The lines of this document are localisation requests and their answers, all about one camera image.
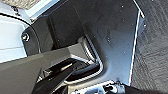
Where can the grey robot torso limb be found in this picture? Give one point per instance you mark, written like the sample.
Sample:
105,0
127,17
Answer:
26,71

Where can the white wardrobe carcass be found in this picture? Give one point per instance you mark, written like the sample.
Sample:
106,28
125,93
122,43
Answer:
11,36

